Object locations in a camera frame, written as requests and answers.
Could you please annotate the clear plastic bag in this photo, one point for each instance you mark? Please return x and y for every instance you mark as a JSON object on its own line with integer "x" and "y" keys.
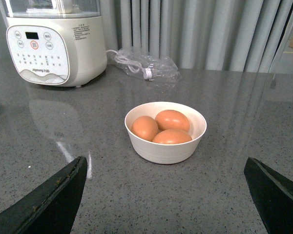
{"x": 138, "y": 63}

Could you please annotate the cream soy milk maker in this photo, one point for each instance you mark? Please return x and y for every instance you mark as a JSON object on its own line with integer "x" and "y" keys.
{"x": 56, "y": 42}

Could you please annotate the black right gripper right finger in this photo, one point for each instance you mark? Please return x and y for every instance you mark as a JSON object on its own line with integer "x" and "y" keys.
{"x": 272, "y": 194}

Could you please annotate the brown egg back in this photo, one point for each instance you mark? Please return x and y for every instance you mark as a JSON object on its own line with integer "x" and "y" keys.
{"x": 172, "y": 119}

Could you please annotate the white round bowl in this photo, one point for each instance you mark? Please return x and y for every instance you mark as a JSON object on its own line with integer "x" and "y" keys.
{"x": 166, "y": 153}

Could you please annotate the brown egg left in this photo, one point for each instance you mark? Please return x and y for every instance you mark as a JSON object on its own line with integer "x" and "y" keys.
{"x": 145, "y": 127}

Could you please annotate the brown egg front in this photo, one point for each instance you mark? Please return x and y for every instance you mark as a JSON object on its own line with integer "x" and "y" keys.
{"x": 172, "y": 136}

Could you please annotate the brown egg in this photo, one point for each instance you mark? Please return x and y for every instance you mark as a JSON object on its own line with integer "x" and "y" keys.
{"x": 172, "y": 136}
{"x": 145, "y": 127}
{"x": 172, "y": 119}

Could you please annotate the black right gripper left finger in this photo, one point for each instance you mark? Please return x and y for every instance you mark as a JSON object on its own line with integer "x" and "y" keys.
{"x": 50, "y": 208}

